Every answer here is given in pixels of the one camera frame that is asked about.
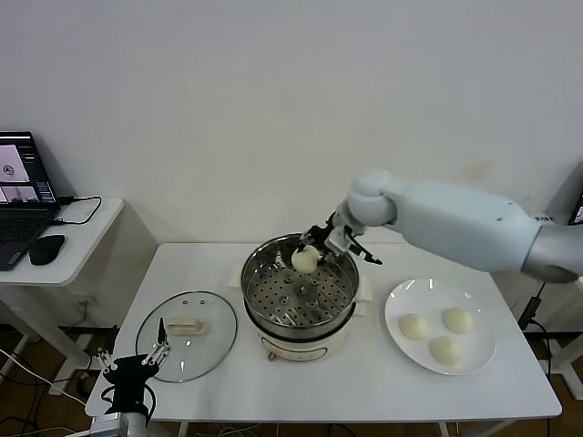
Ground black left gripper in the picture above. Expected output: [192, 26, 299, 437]
[94, 317, 173, 415]

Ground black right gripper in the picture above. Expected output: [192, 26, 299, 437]
[298, 209, 384, 267]

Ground white steamed baozi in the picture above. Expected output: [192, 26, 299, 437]
[398, 313, 430, 341]
[291, 245, 320, 275]
[440, 307, 475, 335]
[430, 335, 465, 368]

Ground glass lid with cream handle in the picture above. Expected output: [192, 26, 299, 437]
[135, 290, 239, 384]

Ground perforated steel steamer basket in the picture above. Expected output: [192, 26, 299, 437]
[240, 234, 361, 330]

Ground white round plate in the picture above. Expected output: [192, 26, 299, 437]
[384, 278, 497, 377]

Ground white side table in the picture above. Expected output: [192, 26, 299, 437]
[527, 211, 583, 397]
[0, 197, 125, 381]

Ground white electric cooker base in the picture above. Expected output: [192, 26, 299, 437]
[227, 263, 373, 364]

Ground black computer mouse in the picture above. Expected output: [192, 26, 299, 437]
[28, 234, 66, 266]

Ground black open laptop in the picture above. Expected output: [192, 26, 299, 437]
[568, 190, 583, 227]
[0, 131, 62, 273]

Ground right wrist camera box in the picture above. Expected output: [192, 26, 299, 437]
[327, 229, 354, 254]

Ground white floor cable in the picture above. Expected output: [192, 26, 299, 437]
[0, 348, 88, 407]

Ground black laptop cable loop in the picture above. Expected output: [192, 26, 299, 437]
[50, 195, 103, 227]

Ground black cable with adapter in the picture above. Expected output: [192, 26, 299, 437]
[517, 280, 555, 379]

